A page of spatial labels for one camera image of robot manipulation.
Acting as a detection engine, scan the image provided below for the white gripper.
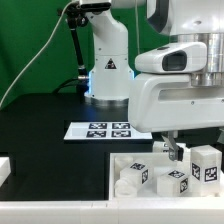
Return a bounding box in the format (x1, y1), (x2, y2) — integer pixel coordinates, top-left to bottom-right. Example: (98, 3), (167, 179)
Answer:
(128, 42), (224, 161)

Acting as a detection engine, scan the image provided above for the white square tabletop tray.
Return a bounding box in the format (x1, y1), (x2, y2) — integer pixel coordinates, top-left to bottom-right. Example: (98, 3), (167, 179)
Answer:
(109, 152), (224, 200)

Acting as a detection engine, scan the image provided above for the white cable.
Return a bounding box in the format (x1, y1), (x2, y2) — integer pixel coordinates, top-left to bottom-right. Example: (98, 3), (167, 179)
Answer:
(0, 0), (79, 108)

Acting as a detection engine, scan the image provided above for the white front fence bar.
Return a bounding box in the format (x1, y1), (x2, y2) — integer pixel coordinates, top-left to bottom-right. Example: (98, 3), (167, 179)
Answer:
(0, 198), (224, 224)

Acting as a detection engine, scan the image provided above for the white marker base plate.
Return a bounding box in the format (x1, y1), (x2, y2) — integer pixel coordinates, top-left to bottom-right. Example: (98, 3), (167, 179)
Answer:
(64, 122), (152, 141)

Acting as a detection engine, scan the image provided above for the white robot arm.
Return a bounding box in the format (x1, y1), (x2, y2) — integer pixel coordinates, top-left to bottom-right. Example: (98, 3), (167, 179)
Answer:
(80, 0), (224, 160)

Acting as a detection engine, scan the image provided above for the black camera on mount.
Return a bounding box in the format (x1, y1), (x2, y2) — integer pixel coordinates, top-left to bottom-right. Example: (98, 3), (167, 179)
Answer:
(79, 0), (111, 12)

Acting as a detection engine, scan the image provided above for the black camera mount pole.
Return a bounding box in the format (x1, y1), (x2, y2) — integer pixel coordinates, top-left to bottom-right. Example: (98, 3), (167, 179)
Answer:
(54, 2), (89, 94)

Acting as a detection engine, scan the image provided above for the white left fence block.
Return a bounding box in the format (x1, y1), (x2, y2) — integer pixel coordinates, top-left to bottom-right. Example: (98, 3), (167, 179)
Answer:
(0, 157), (11, 187)

